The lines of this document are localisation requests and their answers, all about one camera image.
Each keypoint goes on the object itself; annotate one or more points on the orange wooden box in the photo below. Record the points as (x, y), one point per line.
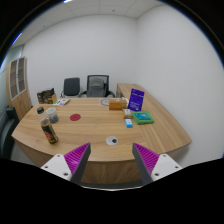
(117, 104)

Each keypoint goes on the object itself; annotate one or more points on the grey mesh office chair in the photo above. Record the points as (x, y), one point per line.
(97, 86)

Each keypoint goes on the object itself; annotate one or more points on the round white printed disc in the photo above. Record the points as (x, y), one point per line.
(104, 102)

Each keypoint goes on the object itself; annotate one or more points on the black sofa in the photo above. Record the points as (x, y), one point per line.
(7, 130)

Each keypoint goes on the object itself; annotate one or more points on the black office chair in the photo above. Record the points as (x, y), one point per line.
(71, 86)

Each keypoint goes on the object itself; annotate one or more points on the white printed leaflet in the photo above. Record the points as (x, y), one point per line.
(62, 102)

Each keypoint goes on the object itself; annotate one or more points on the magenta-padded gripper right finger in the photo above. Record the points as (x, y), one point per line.
(146, 160)

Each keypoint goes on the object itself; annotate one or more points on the small tan box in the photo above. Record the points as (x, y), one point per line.
(127, 113)

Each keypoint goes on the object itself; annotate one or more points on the brown and tan carton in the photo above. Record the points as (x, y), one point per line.
(52, 99)

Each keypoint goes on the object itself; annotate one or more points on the flat round red coaster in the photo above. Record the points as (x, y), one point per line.
(75, 117)

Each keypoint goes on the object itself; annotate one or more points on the flat green box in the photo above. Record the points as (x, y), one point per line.
(143, 117)

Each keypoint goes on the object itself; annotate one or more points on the small blue box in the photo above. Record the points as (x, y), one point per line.
(128, 123)

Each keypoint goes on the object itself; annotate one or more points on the white and grey mug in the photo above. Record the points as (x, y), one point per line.
(52, 116)

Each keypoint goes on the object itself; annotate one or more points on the purple sign stand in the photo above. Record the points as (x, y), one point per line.
(136, 100)

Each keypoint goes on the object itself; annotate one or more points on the wooden glass-door shelf cabinet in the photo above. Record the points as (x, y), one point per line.
(20, 100)

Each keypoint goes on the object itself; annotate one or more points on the tall dark brown box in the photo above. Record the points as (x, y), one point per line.
(40, 97)

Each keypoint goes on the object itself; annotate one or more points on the clear black-capped drink bottle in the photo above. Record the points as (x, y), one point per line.
(49, 131)

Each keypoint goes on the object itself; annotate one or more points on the round grey desk grommet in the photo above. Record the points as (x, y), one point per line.
(112, 140)

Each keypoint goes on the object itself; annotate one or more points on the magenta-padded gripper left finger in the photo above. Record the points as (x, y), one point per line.
(77, 160)

